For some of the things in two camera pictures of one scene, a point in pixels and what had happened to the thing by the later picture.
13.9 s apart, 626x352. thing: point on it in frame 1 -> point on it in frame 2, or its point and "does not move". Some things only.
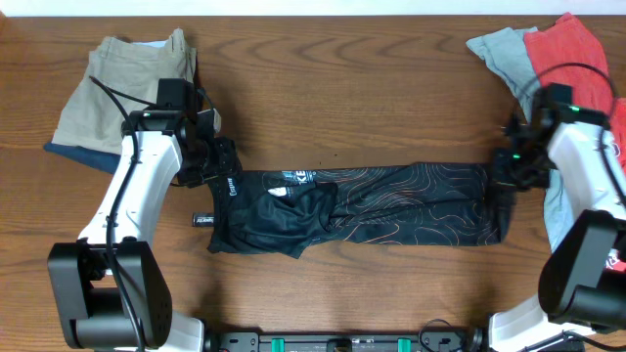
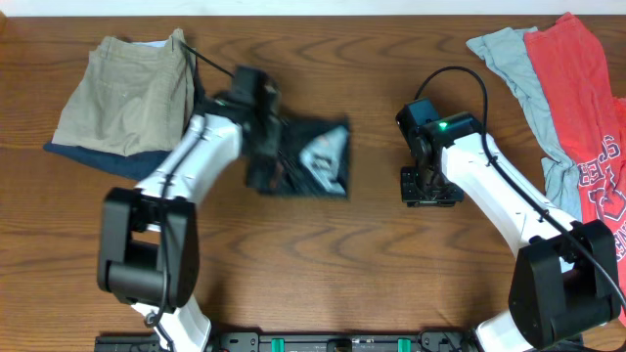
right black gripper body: (520, 167) -> (427, 188)
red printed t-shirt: (562, 53) does not move
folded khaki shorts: (120, 78) does not move
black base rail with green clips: (344, 341) does not move
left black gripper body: (211, 159) -> (268, 138)
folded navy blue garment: (98, 160) does not move
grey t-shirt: (509, 57) does not move
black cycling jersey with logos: (290, 212) -> (316, 158)
